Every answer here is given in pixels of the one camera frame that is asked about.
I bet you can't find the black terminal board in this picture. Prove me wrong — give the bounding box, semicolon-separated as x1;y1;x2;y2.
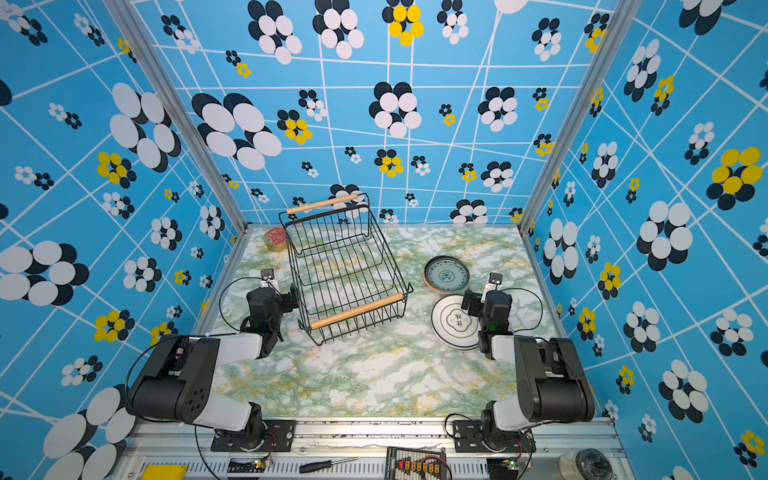
384;446;453;480

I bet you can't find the black wire dish rack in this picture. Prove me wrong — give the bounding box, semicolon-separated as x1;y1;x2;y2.
279;190;413;346

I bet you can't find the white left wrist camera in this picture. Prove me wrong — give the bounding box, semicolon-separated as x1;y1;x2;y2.
260;268;278;292

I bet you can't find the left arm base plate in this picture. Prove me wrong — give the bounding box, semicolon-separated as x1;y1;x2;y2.
210;420;296;454

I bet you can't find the blue patterned grey plate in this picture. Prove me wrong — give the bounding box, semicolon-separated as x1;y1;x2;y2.
423;255;470;294

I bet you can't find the yellow box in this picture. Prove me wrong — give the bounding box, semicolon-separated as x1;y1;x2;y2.
141;465;188;480

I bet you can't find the clear plastic container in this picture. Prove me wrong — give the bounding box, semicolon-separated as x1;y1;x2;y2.
558;448;615;480

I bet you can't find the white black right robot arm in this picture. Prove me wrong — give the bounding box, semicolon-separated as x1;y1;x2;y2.
462;290;595;452

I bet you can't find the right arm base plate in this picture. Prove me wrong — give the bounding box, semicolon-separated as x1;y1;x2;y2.
451;420;536;455

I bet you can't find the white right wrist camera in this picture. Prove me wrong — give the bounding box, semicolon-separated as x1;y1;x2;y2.
482;272;503;297

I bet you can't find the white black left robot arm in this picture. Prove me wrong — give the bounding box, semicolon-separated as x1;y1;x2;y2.
126;284;298;450

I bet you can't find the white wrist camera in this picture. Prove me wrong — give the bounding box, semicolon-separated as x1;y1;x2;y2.
482;272;503;297
260;268;278;292

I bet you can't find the white plate green rim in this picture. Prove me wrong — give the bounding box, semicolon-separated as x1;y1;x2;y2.
431;295;480;351

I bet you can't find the black handled screwdriver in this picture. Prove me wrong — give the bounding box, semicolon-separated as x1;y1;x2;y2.
299;457;358;474

